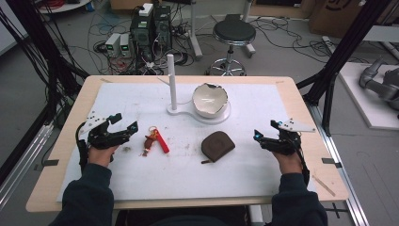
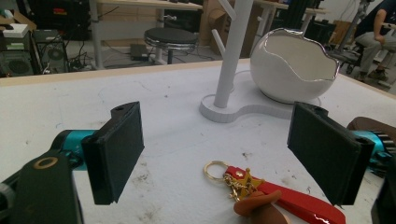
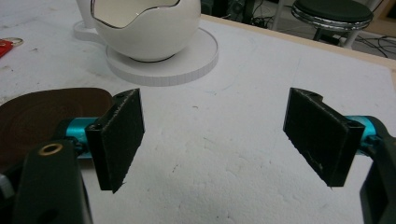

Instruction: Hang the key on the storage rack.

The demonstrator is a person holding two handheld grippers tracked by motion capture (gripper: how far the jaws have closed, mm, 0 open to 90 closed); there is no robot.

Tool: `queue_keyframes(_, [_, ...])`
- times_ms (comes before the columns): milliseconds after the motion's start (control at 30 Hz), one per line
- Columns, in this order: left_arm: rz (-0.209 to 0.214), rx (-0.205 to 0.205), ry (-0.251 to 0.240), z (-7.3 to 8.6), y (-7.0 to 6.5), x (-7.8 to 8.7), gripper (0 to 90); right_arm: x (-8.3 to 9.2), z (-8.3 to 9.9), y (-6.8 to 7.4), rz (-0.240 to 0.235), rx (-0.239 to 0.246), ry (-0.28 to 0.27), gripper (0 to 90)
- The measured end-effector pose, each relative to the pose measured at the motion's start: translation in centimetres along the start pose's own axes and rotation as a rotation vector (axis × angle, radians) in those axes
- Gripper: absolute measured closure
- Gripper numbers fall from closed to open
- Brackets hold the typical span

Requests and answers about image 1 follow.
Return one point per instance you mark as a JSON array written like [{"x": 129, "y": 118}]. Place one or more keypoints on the white stand with pole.
[{"x": 172, "y": 81}]

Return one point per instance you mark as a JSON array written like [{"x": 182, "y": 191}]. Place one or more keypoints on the person's left hand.
[{"x": 100, "y": 156}]

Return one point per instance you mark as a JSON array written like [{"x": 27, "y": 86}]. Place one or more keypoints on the grey bench power supply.
[
  {"x": 113, "y": 44},
  {"x": 124, "y": 45}
]

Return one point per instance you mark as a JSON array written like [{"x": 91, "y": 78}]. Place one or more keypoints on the white eggshell-shaped bowl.
[{"x": 209, "y": 100}]

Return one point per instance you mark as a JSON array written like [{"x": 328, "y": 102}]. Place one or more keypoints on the black metal frame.
[
  {"x": 47, "y": 56},
  {"x": 342, "y": 53}
]

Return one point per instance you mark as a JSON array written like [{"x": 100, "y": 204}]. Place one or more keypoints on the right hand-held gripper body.
[{"x": 287, "y": 142}]

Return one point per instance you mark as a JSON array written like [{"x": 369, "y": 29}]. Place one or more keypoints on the person's right hand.
[{"x": 290, "y": 163}]

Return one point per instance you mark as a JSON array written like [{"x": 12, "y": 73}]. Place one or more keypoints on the black round stool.
[{"x": 234, "y": 31}]

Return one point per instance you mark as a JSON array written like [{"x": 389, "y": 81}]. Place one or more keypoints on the cardboard box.
[{"x": 338, "y": 15}]

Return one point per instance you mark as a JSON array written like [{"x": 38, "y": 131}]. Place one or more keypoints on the black tape strip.
[
  {"x": 331, "y": 162},
  {"x": 50, "y": 163}
]

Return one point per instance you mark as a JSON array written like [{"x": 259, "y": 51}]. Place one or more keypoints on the thin wooden stick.
[{"x": 323, "y": 185}]

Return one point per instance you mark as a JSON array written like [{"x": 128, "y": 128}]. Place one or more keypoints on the black computer tower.
[
  {"x": 162, "y": 26},
  {"x": 141, "y": 34}
]

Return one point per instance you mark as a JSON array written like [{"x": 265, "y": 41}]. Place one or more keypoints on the white floor platform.
[{"x": 360, "y": 103}]

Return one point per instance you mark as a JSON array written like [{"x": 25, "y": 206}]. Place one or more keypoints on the white table mat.
[{"x": 175, "y": 175}]

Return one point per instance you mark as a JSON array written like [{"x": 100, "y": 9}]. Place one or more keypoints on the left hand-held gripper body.
[{"x": 100, "y": 138}]

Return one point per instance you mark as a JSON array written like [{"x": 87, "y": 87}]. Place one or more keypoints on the brown pouch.
[{"x": 217, "y": 145}]

